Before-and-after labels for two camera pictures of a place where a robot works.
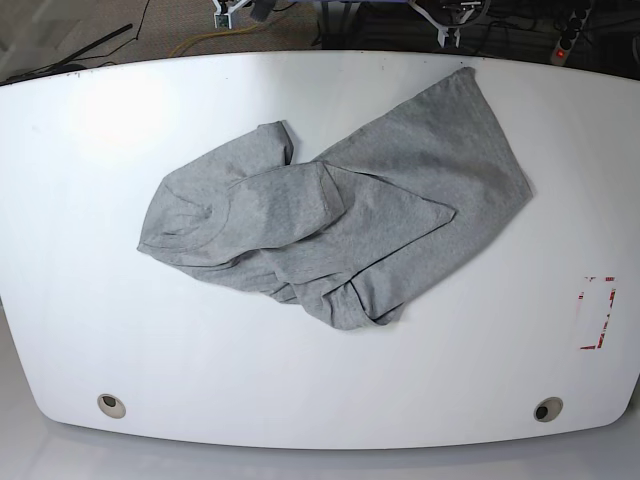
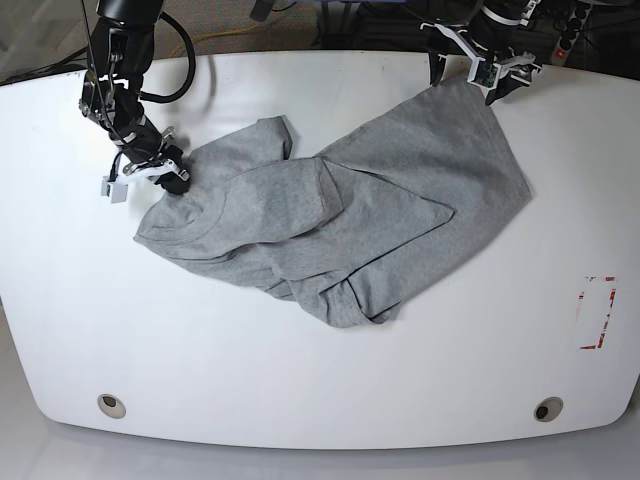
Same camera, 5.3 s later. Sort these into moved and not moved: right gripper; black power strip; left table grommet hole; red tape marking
Moved: right gripper
Not moved: black power strip; red tape marking; left table grommet hole
